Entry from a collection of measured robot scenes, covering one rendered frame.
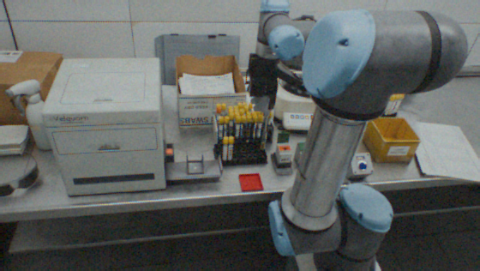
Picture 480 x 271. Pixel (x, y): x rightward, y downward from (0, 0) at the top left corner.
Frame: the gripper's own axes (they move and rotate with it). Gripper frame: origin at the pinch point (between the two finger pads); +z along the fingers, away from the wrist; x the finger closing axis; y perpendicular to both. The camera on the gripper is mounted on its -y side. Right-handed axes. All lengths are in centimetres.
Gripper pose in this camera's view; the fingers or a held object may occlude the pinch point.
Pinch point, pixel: (267, 112)
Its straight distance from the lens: 114.9
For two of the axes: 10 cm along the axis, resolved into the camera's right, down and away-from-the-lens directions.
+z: -0.7, 7.7, 6.3
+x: 1.8, 6.3, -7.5
